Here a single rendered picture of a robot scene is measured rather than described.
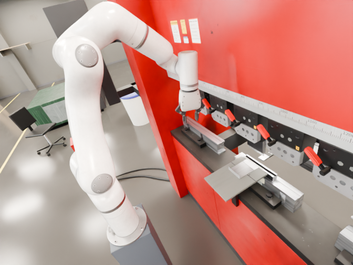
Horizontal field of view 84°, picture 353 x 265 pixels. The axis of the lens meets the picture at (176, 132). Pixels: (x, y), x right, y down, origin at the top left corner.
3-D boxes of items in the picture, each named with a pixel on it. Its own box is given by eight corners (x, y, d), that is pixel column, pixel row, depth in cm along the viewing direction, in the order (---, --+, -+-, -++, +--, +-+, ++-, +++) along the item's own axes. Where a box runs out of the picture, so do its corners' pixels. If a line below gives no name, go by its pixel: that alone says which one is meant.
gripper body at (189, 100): (196, 82, 94) (197, 104, 100) (176, 85, 92) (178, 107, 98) (202, 87, 88) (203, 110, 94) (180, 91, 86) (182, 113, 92)
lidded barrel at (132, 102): (152, 111, 426) (143, 83, 392) (157, 121, 383) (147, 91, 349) (129, 119, 418) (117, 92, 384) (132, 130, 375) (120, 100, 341)
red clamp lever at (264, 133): (256, 125, 79) (271, 146, 76) (264, 121, 80) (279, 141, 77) (254, 127, 81) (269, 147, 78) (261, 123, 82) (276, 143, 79)
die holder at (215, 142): (184, 127, 175) (182, 118, 170) (189, 124, 176) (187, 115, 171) (219, 155, 135) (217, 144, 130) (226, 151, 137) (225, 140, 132)
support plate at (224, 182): (204, 179, 105) (204, 177, 105) (241, 156, 112) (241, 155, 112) (226, 202, 91) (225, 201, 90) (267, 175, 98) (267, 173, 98)
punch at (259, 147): (247, 147, 105) (247, 133, 100) (250, 145, 105) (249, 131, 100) (262, 156, 97) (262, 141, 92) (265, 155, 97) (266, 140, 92)
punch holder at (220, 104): (211, 119, 118) (208, 93, 110) (222, 113, 121) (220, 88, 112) (228, 128, 107) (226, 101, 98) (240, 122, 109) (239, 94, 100)
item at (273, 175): (243, 160, 113) (242, 156, 111) (247, 158, 114) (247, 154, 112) (272, 181, 97) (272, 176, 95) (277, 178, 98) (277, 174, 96)
